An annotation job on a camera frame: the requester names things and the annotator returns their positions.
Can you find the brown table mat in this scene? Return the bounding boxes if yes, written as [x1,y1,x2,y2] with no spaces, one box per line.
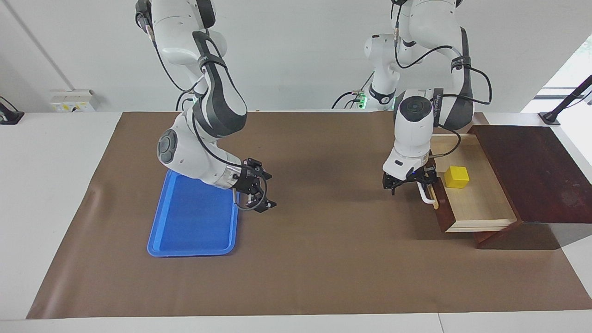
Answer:
[26,111,592,320]

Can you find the black stand arm with base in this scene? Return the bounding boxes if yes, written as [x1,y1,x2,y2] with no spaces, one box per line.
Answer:
[538,74,592,126]

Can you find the white wall socket box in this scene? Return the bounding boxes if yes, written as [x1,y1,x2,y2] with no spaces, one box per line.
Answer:
[50,90,99,113]

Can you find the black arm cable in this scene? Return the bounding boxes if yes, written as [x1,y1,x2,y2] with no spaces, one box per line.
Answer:
[135,0,269,211]
[391,0,493,160]

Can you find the black base cable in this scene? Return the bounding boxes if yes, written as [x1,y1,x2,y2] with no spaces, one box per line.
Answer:
[175,88,198,112]
[331,69,374,110]

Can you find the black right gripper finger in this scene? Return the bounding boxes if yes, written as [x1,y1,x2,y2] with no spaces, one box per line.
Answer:
[245,193,278,214]
[244,158,273,181]

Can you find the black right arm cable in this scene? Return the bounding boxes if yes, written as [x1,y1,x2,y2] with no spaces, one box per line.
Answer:
[135,0,269,211]

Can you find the black right base cable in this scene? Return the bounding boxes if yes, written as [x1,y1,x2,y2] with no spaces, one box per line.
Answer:
[175,88,198,112]

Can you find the blue plastic tray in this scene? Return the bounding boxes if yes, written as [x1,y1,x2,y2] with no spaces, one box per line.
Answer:
[147,169,239,258]

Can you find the dark wooden drawer cabinet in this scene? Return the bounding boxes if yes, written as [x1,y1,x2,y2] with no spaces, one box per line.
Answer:
[467,125,592,250]

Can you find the black clamp mount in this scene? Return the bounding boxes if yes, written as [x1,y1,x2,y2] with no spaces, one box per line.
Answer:
[0,96,25,125]

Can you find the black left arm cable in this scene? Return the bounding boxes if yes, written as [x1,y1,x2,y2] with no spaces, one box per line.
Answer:
[391,0,493,160]

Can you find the wooden drawer with white handle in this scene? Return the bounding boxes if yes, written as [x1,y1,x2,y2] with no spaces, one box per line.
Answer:
[418,134,524,233]

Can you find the black left base cable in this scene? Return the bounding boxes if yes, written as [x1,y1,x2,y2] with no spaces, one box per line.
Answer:
[331,69,374,110]

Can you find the yellow cube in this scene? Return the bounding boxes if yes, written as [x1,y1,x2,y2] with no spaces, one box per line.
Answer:
[444,166,470,189]

